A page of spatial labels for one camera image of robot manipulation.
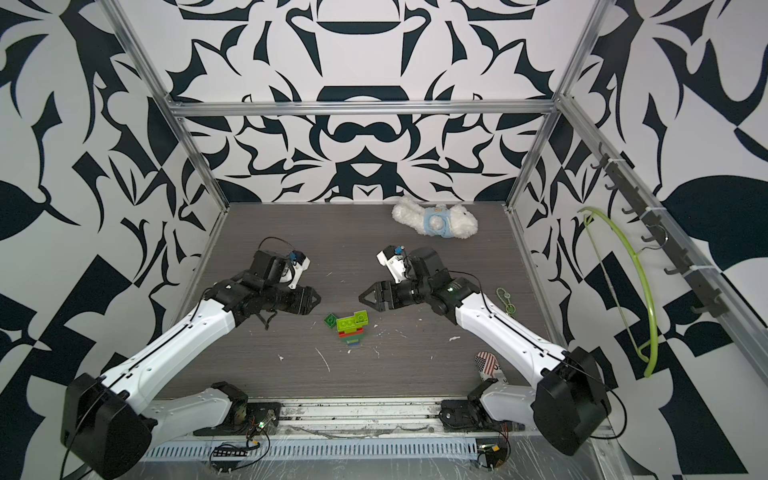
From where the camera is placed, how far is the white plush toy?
3.41 feet

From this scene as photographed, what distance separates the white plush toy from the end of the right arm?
372 millimetres

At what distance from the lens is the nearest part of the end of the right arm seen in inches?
26.3
